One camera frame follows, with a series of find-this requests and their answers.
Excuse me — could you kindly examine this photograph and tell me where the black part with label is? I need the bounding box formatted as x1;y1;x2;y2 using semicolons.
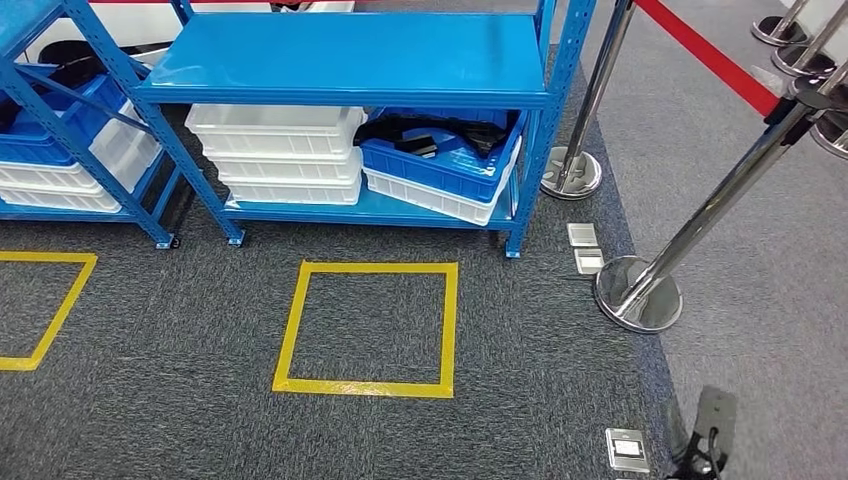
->
400;134;440;160

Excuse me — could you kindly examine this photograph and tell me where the blue metal shelf rack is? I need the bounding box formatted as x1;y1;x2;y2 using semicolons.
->
134;0;599;260
0;0;181;251

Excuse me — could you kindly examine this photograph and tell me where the blue plastic crate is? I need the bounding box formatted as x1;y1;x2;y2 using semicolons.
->
0;74;130;168
357;107;528;205

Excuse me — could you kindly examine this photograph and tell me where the silver floor socket plate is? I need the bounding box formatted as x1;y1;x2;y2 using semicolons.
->
566;222;600;248
604;427;653;476
573;248;606;276

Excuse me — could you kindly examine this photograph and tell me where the yellow tape square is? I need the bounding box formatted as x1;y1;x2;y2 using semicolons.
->
272;260;460;401

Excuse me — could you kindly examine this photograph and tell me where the chrome barrier stanchion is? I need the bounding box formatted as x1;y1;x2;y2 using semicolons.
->
540;0;639;202
771;3;848;79
809;111;848;162
749;0;813;48
593;58;848;335

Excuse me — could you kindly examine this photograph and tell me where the open grey floor socket lid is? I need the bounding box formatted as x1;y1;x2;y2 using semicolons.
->
687;385;739;473

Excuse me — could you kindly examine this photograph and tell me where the clear plastic wrapper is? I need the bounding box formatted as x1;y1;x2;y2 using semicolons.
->
750;64;791;99

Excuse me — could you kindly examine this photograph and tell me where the black strap part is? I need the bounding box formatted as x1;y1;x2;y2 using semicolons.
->
352;113;521;159
0;39;154;130

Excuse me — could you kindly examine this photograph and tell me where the black plug with cable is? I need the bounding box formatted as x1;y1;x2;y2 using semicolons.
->
665;427;725;480

